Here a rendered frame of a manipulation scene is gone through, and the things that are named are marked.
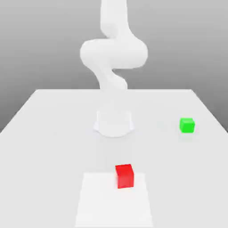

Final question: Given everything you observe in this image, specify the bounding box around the small red cube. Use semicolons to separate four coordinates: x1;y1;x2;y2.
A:
115;163;134;189

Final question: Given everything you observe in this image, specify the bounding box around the small green cube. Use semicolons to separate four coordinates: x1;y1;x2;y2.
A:
179;117;195;134

